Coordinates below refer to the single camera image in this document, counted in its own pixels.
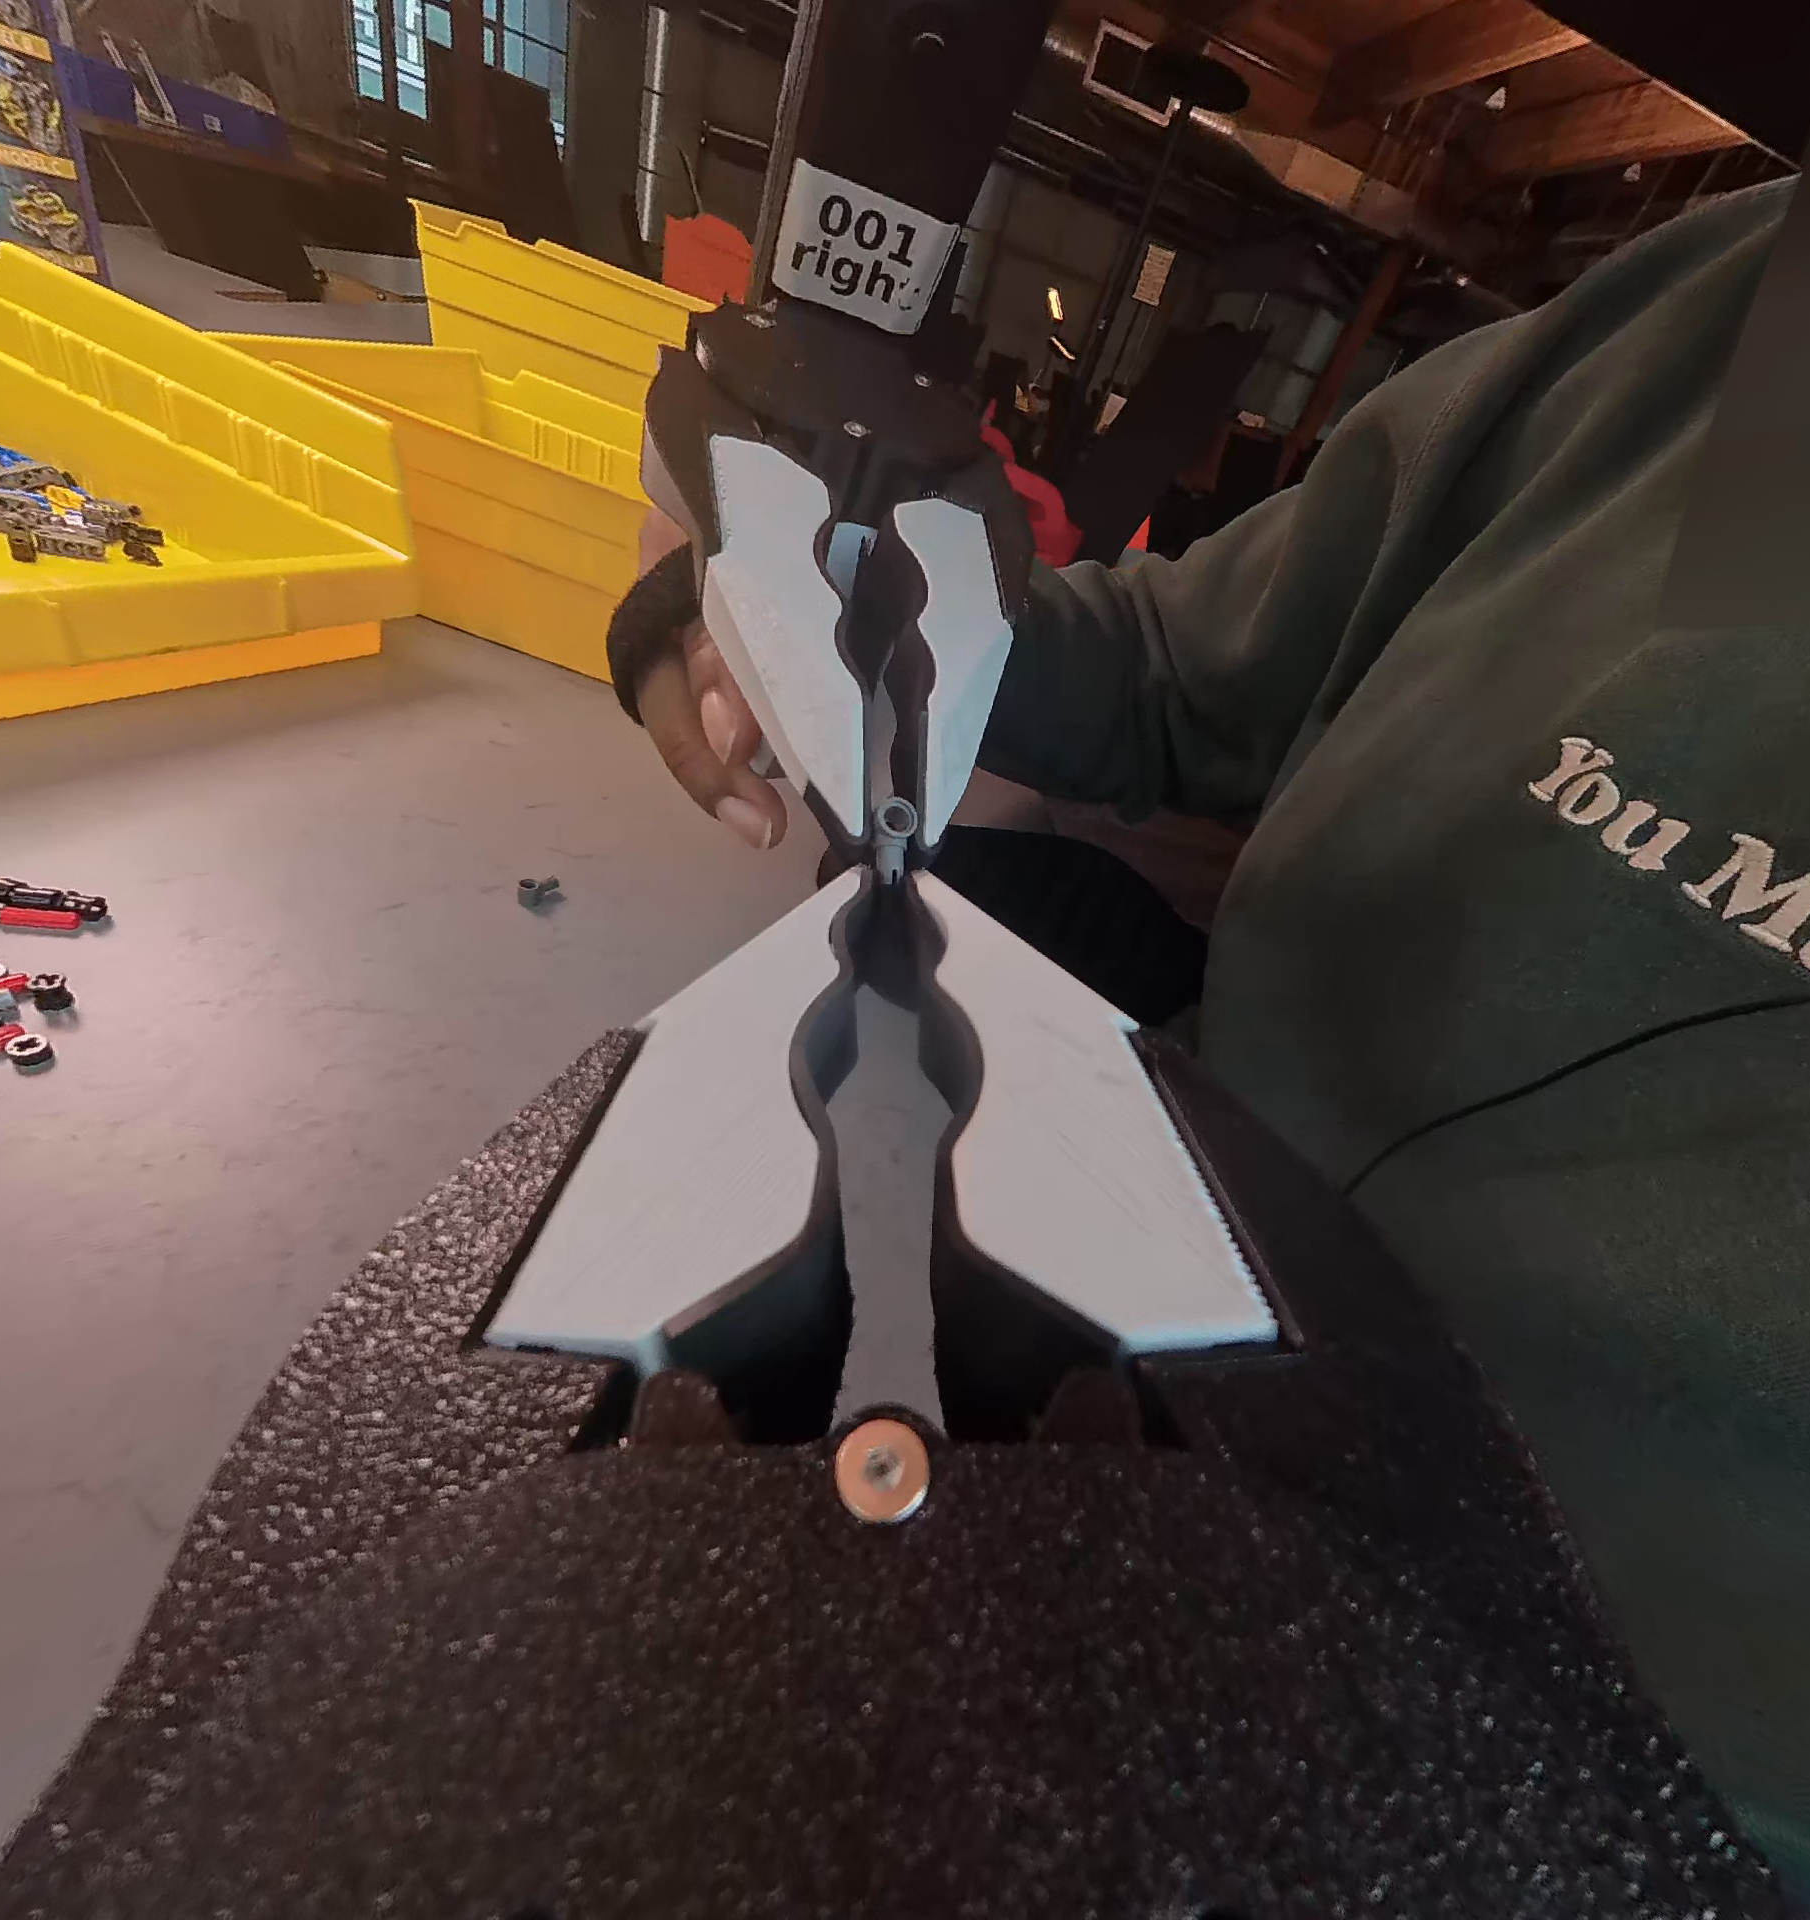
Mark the black quilted pad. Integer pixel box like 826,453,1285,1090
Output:
928,826,1214,1036

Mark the yellow plastic bin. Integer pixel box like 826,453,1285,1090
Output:
230,337,655,683
0,216,422,732
412,197,719,453

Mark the pile of grey lego parts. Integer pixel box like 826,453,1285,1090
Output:
0,436,168,569

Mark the person's green sweatshirt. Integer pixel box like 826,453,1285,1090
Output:
1206,179,1810,1862

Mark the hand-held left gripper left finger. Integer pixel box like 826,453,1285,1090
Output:
480,871,856,1445

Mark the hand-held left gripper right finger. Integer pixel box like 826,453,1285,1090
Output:
917,871,1282,1436

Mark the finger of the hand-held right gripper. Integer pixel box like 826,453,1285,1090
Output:
698,436,871,838
902,499,1018,867

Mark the blue toy kit box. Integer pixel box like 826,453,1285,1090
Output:
0,0,109,287

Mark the pile of small lego pins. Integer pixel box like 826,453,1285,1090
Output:
0,858,112,1073

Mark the person's right hand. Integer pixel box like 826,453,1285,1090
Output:
647,612,790,853

